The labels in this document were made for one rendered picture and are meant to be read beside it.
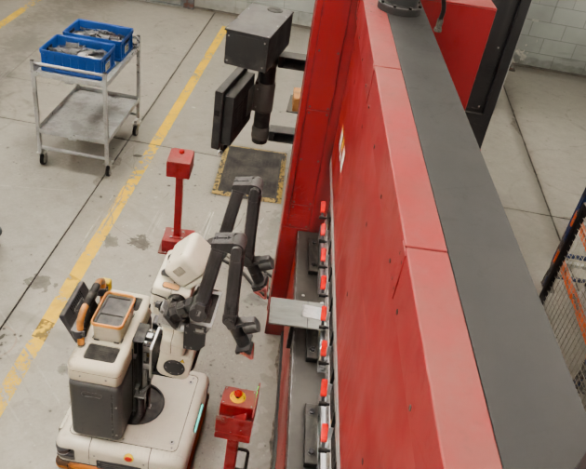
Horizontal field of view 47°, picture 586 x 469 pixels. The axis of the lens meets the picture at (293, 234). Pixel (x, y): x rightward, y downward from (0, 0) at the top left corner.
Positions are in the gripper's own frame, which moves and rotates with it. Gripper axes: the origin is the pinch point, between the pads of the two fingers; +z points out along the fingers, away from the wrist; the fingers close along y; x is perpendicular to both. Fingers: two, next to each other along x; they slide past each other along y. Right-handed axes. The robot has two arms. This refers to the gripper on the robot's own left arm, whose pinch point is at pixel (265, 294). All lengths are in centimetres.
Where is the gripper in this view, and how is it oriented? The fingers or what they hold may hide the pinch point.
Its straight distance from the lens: 328.7
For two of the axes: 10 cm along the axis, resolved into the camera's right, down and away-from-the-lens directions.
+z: 3.2, 7.9, 5.2
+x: -9.4, 2.0, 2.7
